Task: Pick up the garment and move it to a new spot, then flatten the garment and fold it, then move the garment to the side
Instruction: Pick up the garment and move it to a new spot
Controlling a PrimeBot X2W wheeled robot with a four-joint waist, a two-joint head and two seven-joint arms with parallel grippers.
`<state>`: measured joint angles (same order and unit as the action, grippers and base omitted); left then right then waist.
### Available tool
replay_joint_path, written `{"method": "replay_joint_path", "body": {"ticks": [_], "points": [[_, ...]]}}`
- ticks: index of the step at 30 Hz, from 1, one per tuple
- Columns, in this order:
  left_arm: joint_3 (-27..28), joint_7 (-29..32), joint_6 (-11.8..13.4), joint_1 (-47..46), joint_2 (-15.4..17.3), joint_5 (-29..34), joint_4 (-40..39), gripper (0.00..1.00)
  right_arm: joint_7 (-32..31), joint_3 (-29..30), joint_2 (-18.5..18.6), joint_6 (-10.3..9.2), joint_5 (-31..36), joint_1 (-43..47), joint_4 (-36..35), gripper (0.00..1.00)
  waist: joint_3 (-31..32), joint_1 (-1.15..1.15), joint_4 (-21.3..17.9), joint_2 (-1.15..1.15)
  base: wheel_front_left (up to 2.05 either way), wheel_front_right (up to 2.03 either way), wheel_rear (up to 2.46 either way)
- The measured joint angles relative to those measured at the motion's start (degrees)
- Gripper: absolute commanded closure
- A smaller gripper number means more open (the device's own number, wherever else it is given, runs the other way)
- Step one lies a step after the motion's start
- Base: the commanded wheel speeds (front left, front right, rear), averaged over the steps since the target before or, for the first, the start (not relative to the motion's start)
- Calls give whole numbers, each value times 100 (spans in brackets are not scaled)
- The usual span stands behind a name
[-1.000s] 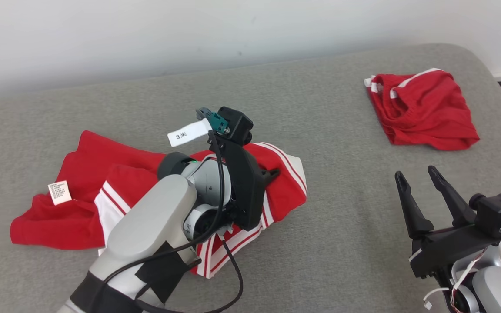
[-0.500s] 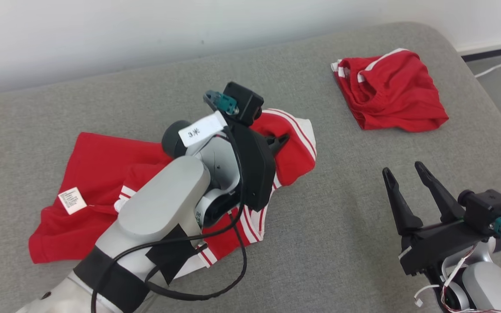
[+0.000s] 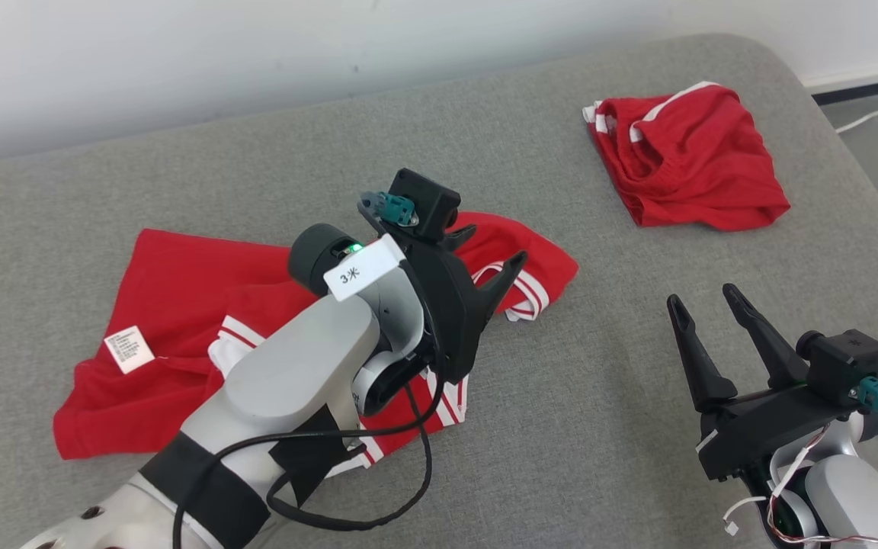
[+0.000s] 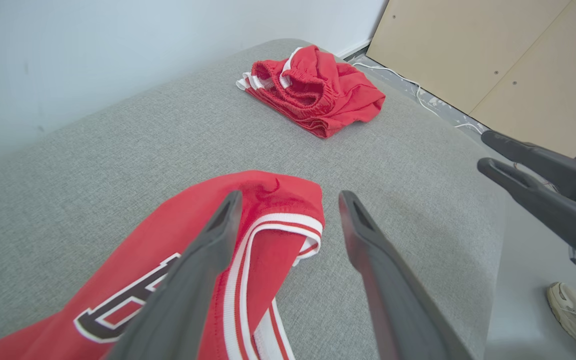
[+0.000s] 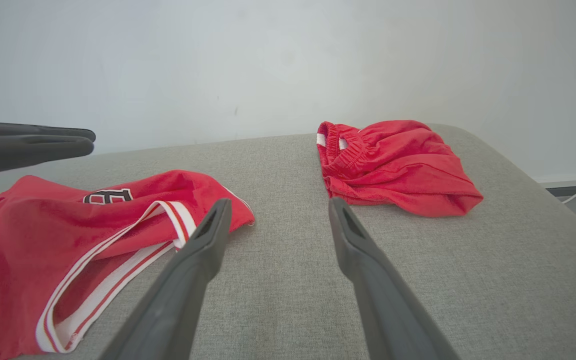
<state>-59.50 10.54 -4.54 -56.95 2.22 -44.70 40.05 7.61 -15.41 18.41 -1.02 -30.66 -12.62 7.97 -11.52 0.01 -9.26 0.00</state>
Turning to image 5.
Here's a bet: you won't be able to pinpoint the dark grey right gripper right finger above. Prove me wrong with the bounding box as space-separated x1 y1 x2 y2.
329 197 461 360

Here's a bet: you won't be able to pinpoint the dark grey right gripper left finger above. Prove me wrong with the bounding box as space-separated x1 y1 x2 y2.
99 198 233 360

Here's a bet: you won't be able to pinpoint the red Bulls basketball jersey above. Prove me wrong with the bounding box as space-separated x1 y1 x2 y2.
0 170 255 360

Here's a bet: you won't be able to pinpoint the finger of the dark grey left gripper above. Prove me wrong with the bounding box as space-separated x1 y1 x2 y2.
0 136 95 178
0 121 96 142

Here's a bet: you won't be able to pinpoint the red shorts with white stripe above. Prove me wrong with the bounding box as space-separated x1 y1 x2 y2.
317 120 484 218

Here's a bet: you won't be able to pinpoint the grey fabric sofa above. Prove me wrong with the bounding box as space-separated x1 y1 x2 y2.
0 124 576 360

